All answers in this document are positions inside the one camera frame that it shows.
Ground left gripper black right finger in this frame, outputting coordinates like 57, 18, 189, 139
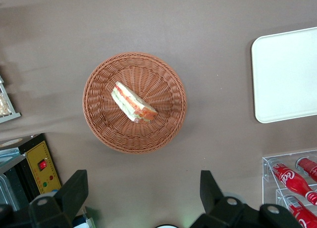
190, 170, 261, 228

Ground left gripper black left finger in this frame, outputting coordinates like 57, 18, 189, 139
28, 170, 89, 228

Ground triangular sandwich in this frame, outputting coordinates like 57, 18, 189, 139
110, 81, 159, 125

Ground round brown wicker basket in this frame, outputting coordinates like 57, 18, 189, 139
82, 51, 188, 155

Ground white rectangular tray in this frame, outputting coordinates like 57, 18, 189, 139
251, 27, 317, 124

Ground white green packet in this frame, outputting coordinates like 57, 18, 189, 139
73, 206, 97, 228

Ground yellow control box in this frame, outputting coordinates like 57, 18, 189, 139
0, 133, 62, 204

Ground clear acrylic bottle rack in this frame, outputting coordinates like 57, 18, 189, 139
262, 150, 317, 228

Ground red Coca-Cola bottle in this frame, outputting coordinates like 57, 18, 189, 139
271, 163, 317, 205
282, 194, 317, 228
296, 157, 317, 183

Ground clear snack bag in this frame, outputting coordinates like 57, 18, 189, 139
0, 93, 12, 116

